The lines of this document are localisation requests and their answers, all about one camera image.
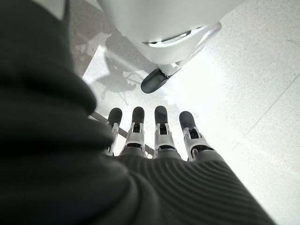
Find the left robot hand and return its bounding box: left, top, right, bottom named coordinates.
left=0, top=0, right=276, bottom=225

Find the dark cabinet plinth strip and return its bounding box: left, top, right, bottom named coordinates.
left=90, top=111, right=155, bottom=158

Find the black left robot foot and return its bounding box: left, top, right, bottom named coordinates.
left=140, top=67, right=182, bottom=94

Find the white left robot leg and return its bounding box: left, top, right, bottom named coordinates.
left=97, top=0, right=222, bottom=69

